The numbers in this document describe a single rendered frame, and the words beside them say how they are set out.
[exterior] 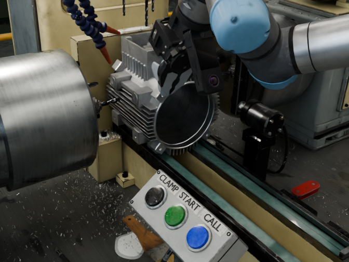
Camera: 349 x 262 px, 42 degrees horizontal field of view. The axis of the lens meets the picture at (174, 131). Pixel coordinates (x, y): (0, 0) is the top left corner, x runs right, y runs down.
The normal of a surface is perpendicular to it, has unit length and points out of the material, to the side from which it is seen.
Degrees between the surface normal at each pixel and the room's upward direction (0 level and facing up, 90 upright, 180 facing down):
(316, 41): 65
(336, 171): 0
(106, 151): 90
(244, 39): 118
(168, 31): 30
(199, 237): 37
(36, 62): 13
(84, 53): 90
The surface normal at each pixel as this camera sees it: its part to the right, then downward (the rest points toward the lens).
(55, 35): 0.57, 0.41
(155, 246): 0.04, -0.88
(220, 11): -0.77, -0.20
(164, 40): -0.82, 0.25
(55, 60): 0.16, -0.76
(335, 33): -0.53, -0.06
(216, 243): -0.47, -0.54
